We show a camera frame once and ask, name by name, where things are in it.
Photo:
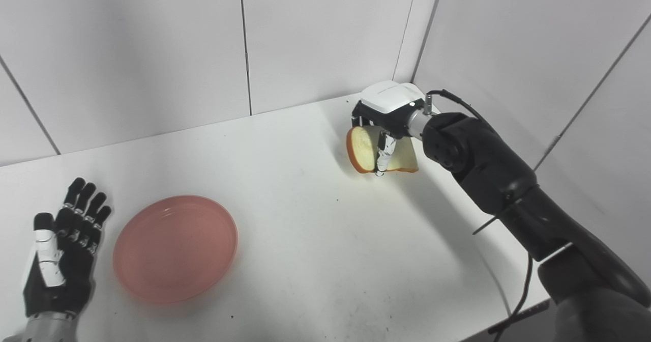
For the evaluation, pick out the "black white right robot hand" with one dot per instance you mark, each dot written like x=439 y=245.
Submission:
x=391 y=100

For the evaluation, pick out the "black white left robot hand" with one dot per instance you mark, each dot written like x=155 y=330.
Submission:
x=71 y=276

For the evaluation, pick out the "slice of bread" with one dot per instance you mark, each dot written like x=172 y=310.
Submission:
x=363 y=151

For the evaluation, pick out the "pink round plate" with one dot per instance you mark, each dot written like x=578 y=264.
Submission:
x=175 y=248

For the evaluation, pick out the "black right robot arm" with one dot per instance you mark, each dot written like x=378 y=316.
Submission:
x=498 y=174

